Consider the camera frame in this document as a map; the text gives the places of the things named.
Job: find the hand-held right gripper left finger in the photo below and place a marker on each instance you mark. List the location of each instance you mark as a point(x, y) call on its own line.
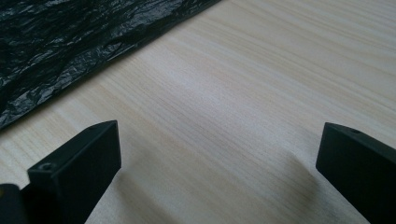
point(81, 168)

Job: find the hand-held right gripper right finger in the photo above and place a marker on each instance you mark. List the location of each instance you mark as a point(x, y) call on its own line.
point(361, 168)

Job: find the black plastic trash bag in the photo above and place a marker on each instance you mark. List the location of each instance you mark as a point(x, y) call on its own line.
point(62, 46)

